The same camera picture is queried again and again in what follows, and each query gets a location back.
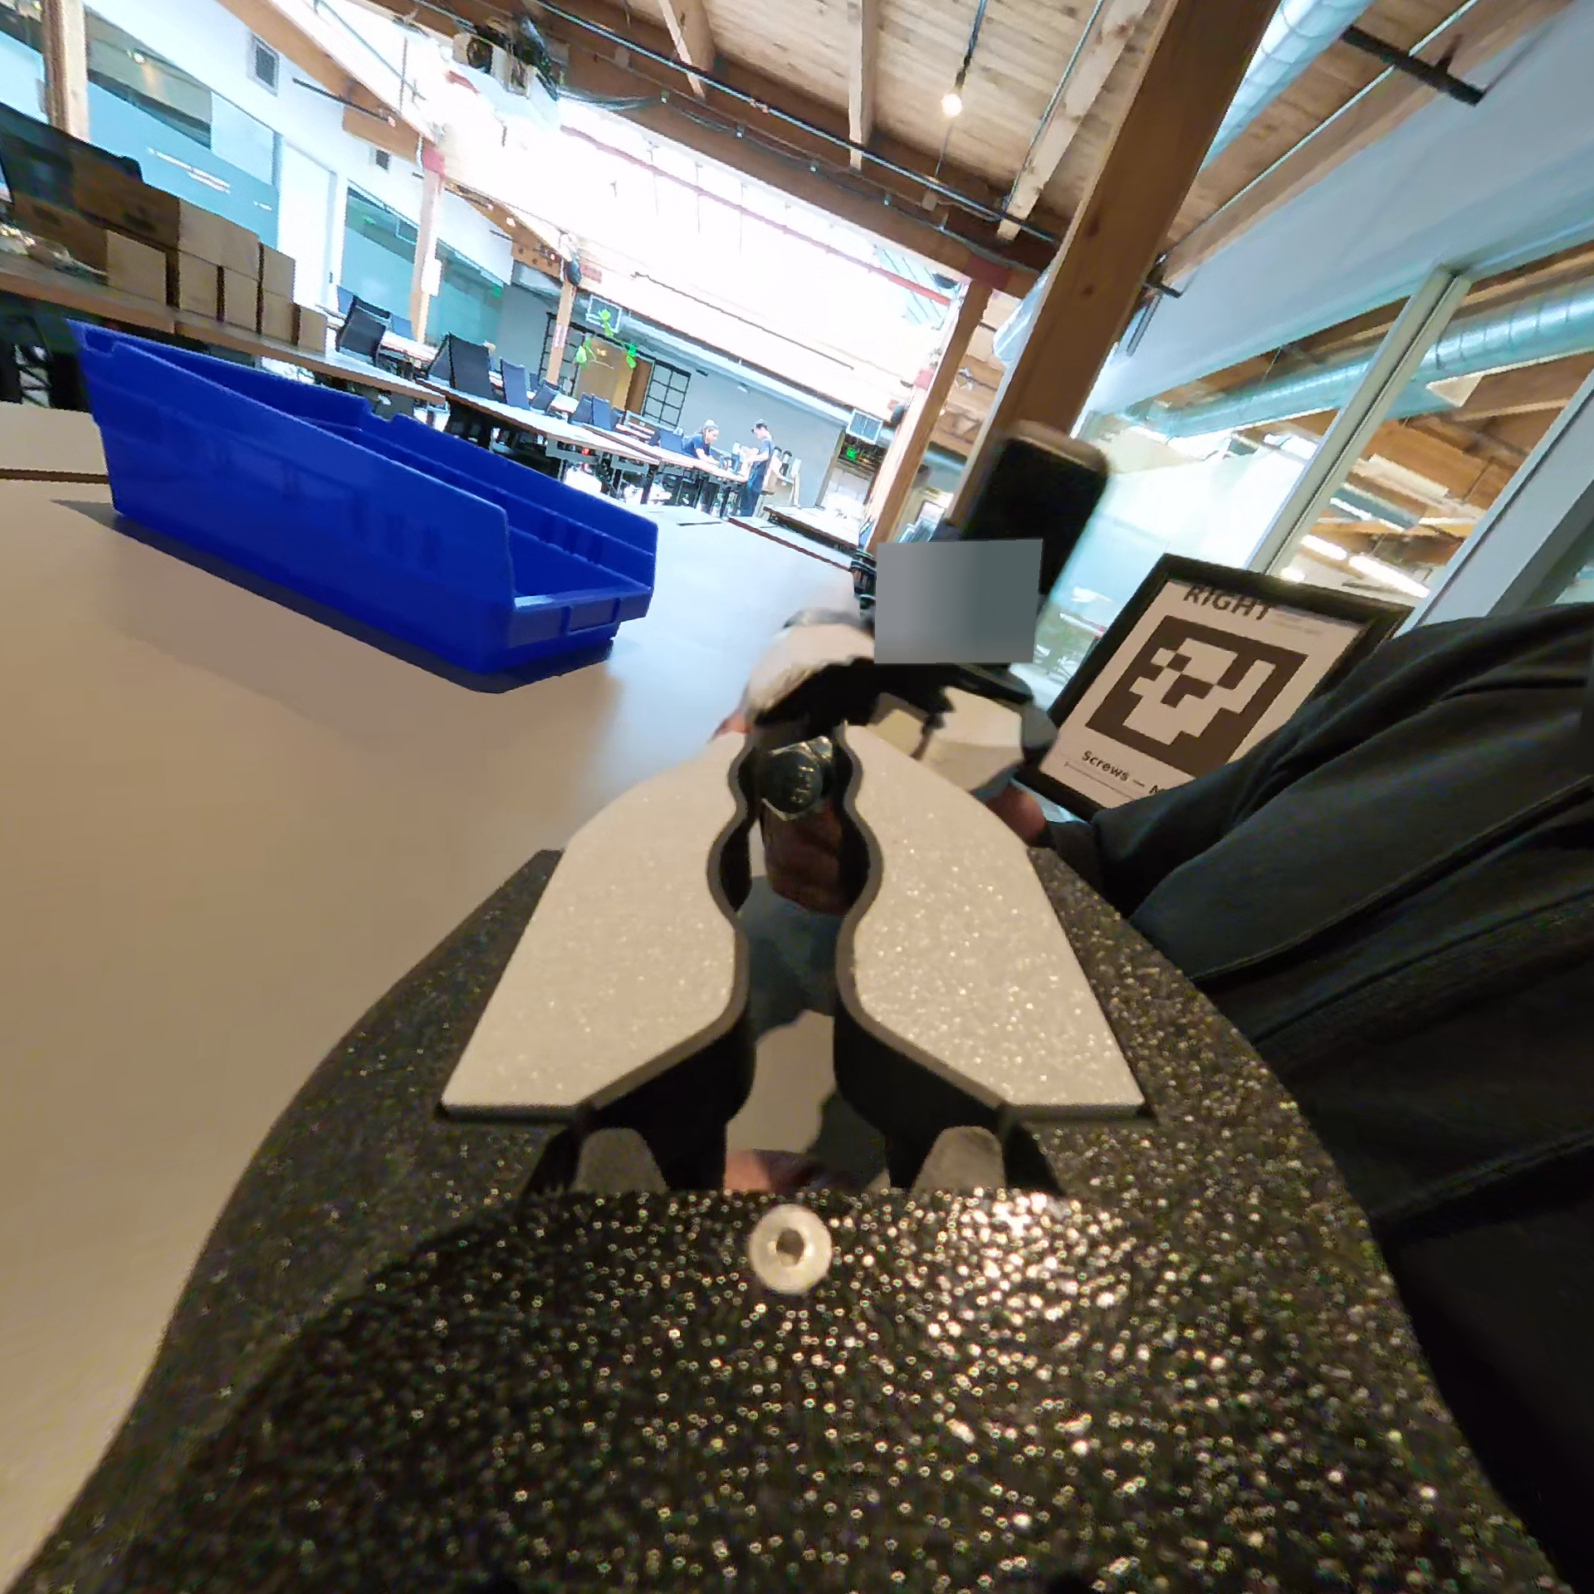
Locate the black framed marker sign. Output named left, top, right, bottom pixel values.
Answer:
left=1027, top=555, right=1412, bottom=818

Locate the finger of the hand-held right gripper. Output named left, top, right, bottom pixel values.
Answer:
left=748, top=625, right=879, bottom=725
left=867, top=691, right=1061, bottom=805

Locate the stack of cardboard boxes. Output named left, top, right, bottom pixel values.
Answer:
left=0, top=107, right=300, bottom=352

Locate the blue plastic bin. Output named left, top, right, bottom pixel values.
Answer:
left=70, top=319, right=662, bottom=691

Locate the wooden pillar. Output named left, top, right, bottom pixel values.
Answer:
left=943, top=0, right=1285, bottom=538

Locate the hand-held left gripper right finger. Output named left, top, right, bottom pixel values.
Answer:
left=835, top=737, right=1148, bottom=1118

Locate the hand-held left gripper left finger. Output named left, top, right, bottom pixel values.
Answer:
left=444, top=737, right=757, bottom=1116

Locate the steel hex bolt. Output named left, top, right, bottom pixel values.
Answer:
left=755, top=733, right=841, bottom=818

